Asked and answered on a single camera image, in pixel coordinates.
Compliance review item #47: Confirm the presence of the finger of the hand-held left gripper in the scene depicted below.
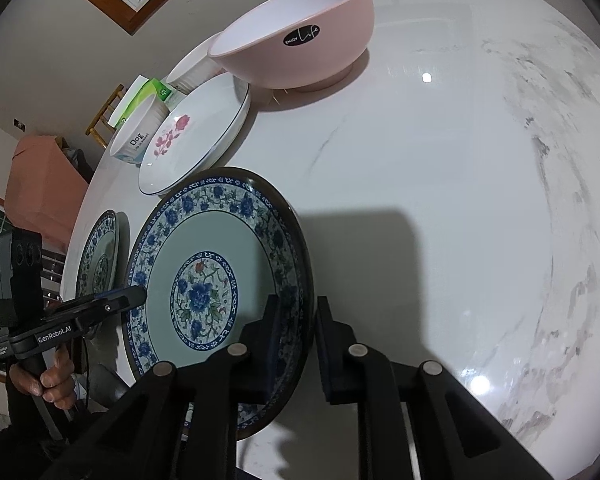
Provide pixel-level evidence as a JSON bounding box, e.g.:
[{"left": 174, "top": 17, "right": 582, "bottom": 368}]
[
  {"left": 42, "top": 287, "right": 131, "bottom": 322},
  {"left": 77, "top": 285, "right": 147, "bottom": 328}
]

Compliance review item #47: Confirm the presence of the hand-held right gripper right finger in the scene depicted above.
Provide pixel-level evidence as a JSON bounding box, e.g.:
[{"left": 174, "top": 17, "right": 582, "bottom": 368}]
[{"left": 315, "top": 295, "right": 556, "bottom": 480}]

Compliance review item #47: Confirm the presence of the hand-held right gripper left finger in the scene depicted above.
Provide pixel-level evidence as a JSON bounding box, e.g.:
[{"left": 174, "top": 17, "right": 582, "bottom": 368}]
[{"left": 41, "top": 294, "right": 282, "bottom": 480}]

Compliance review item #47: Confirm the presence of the small blue floral plate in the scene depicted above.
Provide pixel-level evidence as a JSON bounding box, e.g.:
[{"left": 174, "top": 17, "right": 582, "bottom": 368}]
[{"left": 75, "top": 209, "right": 119, "bottom": 337}]

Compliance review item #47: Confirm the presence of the large blue floral plate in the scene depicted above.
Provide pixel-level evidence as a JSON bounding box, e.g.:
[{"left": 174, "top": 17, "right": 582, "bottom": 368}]
[{"left": 125, "top": 166, "right": 315, "bottom": 443}]

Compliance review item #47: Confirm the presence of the white ribbed bowl with print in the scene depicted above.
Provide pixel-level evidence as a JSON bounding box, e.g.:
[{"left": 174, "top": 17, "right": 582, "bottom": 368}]
[{"left": 109, "top": 97, "right": 169, "bottom": 167}]

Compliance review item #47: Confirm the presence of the white plate with pink flowers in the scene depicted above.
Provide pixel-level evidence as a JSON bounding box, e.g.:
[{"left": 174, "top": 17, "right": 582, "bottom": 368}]
[{"left": 138, "top": 72, "right": 252, "bottom": 197}]

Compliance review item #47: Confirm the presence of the pink bowl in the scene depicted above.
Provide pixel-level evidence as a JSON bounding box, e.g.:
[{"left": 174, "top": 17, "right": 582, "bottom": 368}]
[{"left": 207, "top": 0, "right": 376, "bottom": 92}]

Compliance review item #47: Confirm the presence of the person's left hand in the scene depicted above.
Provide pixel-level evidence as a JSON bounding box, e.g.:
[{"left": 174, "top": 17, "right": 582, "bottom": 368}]
[{"left": 9, "top": 344, "right": 78, "bottom": 406}]

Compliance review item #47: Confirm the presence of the pink cloth-covered box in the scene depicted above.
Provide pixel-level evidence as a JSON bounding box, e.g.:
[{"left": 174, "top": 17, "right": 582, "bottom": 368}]
[{"left": 2, "top": 132, "right": 89, "bottom": 257}]

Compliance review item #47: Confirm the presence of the bamboo chair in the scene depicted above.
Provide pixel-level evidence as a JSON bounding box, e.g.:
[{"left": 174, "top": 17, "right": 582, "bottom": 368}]
[{"left": 85, "top": 84, "right": 127, "bottom": 149}]

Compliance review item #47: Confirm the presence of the green tissue box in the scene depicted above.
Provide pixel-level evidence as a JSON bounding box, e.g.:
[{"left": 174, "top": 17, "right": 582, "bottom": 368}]
[{"left": 111, "top": 74, "right": 174, "bottom": 128}]

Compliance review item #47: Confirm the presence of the plain white ribbed bowl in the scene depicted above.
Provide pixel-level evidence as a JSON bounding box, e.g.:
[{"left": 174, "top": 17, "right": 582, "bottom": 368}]
[{"left": 166, "top": 31, "right": 227, "bottom": 96}]

